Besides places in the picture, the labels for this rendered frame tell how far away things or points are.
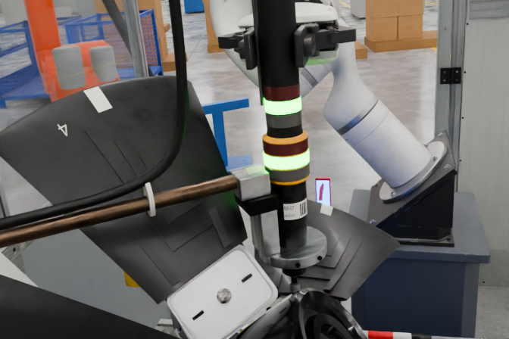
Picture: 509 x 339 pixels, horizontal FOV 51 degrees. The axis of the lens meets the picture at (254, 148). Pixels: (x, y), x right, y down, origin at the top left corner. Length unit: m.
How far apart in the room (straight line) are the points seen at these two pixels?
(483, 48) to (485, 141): 0.39
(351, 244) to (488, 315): 1.94
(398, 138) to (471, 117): 1.21
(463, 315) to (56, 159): 1.00
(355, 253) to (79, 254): 1.00
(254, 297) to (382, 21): 8.27
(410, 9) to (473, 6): 6.50
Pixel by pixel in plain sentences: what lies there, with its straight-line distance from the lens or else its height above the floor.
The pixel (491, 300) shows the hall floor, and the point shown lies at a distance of 2.72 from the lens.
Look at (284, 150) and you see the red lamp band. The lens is 0.49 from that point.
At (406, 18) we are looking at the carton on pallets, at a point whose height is 0.46.
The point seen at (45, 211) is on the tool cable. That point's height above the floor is 1.37.
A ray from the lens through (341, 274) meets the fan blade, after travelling 0.66.
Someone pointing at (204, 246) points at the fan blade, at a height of 1.29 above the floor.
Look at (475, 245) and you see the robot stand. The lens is 1.25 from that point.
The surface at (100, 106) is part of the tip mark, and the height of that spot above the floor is 1.41.
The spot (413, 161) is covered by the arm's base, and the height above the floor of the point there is 1.10.
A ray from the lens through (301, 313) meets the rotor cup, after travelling 0.47.
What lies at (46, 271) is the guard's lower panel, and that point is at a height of 0.86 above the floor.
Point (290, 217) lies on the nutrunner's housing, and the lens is 0.52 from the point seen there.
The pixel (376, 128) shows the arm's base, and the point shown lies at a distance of 1.19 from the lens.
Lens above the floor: 1.55
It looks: 20 degrees down
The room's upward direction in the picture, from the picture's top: 5 degrees counter-clockwise
